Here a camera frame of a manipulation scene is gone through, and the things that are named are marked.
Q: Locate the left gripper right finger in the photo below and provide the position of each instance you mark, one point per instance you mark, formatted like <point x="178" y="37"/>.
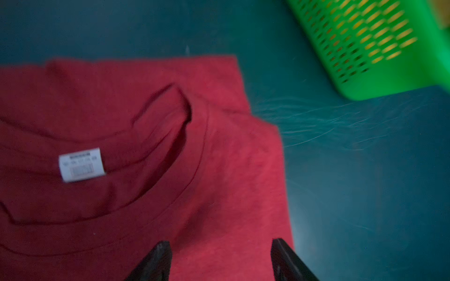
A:
<point x="287" y="266"/>

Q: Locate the dark red t-shirt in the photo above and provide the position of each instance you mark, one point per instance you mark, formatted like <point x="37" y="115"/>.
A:
<point x="102" y="161"/>

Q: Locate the green plastic basket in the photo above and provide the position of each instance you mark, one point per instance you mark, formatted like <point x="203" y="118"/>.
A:
<point x="378" y="48"/>

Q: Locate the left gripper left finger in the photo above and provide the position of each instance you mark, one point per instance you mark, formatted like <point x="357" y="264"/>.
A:
<point x="155" y="266"/>

